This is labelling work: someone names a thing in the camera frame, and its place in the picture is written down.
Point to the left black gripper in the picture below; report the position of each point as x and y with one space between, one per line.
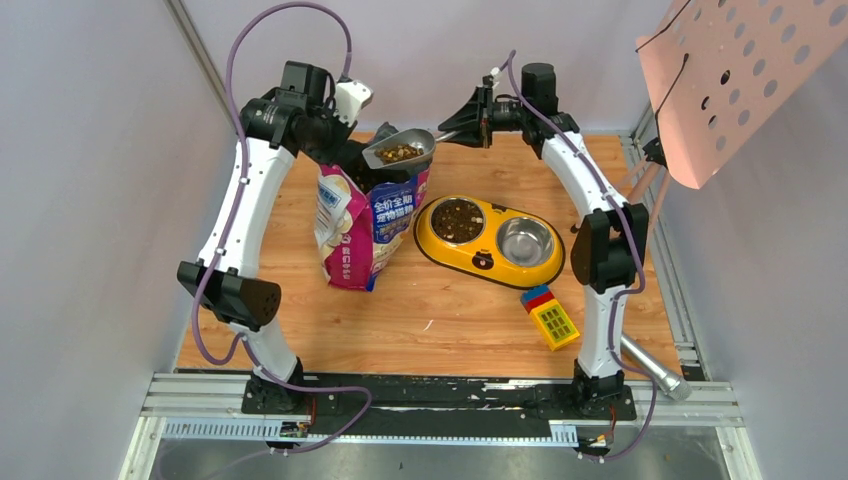
357 153

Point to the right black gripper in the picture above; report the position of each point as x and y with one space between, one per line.
474 122

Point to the metal food scoop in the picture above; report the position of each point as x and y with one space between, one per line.
404 150

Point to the cat food bag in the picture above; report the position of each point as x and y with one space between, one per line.
363 215

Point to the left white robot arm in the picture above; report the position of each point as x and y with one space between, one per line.
309 113

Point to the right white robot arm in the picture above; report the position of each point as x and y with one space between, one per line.
607 257

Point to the yellow double pet bowl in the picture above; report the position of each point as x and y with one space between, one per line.
516 249

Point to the colourful toy brick block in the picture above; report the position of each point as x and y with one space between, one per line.
549 317

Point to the pink perforated music stand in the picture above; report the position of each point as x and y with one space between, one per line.
752 103

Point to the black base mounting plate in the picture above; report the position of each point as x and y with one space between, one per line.
430 406

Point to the silver microphone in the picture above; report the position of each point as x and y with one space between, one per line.
670 383

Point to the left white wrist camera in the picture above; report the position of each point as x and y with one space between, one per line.
350 98

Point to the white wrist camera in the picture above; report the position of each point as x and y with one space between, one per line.
350 98
492 79

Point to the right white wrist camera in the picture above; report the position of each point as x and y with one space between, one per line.
492 79

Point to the aluminium frame rail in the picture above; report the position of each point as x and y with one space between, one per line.
195 405

